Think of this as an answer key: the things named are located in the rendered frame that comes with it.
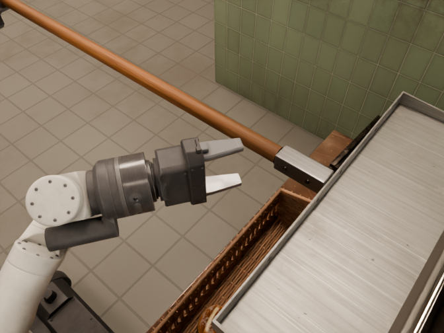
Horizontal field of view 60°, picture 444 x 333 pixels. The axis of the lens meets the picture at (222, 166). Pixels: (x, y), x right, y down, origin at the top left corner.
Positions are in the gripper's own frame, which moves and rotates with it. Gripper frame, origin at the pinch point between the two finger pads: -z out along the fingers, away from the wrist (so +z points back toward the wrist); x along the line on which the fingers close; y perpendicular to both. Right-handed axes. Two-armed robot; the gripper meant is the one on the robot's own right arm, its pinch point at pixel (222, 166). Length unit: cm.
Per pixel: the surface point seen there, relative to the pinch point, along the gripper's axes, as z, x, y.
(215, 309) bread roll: 2, -58, 0
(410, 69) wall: -107, -58, 79
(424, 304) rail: -5.1, 20.4, -30.8
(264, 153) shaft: -8.0, -2.5, 2.9
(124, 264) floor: 33, -122, 53
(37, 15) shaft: 30, -2, 58
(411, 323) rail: -3.9, 20.0, -31.5
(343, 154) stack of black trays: -45, -40, 28
